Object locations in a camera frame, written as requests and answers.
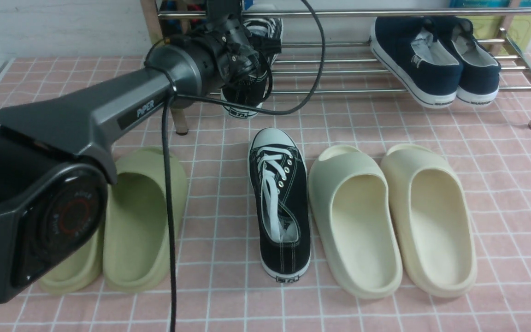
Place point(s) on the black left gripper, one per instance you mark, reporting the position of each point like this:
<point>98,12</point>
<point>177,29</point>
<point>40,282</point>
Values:
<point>240,57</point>

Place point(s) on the black canvas sneaker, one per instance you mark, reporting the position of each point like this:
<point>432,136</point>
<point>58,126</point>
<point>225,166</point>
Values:
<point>257,87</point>
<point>278,175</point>

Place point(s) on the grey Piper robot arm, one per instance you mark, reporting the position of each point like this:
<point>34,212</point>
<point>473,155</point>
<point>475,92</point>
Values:
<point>55,155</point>

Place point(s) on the left navy slip-on shoe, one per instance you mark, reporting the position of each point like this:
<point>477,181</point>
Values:
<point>410,49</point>

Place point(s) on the navy slip-on shoe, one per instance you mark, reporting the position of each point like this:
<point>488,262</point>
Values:
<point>410,49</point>
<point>479,82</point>

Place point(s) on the silver metal shoe rack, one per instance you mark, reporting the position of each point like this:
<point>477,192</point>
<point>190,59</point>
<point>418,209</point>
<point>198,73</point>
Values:
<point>514,52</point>

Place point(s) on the right navy slip-on shoe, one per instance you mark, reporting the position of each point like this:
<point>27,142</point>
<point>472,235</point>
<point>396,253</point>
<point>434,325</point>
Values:
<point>479,82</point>

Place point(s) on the black image processing book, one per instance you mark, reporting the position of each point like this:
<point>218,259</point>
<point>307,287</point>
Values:
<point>176,26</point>

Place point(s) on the left cream slide slipper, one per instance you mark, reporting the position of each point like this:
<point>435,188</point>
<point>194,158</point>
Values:
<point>348,195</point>

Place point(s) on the cream slide slipper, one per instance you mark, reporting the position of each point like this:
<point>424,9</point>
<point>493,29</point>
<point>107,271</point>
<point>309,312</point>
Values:
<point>431,219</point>
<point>348,195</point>

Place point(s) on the right olive green slide slipper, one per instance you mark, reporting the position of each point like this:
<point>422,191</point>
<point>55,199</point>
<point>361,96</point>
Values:
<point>136,252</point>

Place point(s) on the olive green slide slipper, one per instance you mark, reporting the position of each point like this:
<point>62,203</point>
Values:
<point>136,252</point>
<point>77,271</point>

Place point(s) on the right cream slide slipper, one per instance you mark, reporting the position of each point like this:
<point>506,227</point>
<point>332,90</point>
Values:
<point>431,219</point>

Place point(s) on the left olive green slide slipper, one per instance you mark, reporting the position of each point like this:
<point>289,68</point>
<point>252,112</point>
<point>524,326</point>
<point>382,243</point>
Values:
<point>77,271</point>

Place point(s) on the yellow green book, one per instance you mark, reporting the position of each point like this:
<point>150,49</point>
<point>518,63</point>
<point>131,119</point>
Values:
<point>487,27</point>

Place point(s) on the pink checked tablecloth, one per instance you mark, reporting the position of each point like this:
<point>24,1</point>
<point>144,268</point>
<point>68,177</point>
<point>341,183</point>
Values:
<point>222,286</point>

